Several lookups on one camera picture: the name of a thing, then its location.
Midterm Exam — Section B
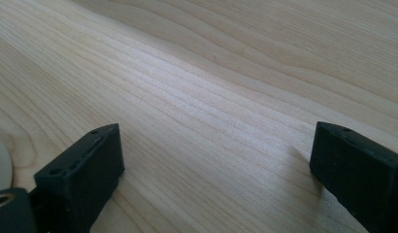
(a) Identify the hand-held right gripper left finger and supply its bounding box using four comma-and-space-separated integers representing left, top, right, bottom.
33, 122, 126, 233

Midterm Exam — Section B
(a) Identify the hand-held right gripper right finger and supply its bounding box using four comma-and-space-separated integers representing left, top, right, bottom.
309, 120, 398, 233

